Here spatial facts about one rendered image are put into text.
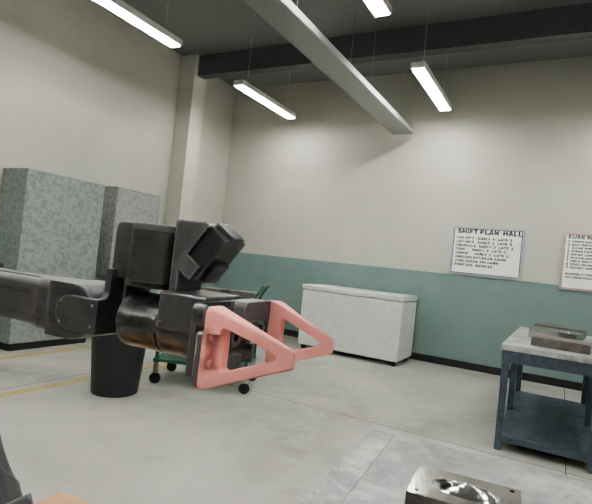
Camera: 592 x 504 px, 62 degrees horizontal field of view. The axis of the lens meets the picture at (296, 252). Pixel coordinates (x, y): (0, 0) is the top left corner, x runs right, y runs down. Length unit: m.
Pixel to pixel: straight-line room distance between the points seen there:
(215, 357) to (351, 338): 6.57
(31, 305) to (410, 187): 7.27
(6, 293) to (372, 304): 6.34
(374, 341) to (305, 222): 2.49
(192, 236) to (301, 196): 7.90
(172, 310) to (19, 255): 5.53
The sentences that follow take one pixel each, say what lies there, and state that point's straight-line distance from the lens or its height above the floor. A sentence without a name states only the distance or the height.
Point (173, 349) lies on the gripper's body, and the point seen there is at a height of 1.18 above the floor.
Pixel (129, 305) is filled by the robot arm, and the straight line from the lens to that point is 0.52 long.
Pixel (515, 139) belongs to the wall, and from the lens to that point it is 7.58.
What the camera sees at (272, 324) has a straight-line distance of 0.52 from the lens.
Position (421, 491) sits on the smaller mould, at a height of 0.87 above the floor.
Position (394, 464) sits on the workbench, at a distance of 1.36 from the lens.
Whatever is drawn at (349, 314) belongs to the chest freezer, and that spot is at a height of 0.60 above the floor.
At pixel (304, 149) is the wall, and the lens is 8.53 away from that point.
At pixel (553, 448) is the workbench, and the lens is 4.28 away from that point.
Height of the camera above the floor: 1.28
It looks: 1 degrees up
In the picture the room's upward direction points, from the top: 6 degrees clockwise
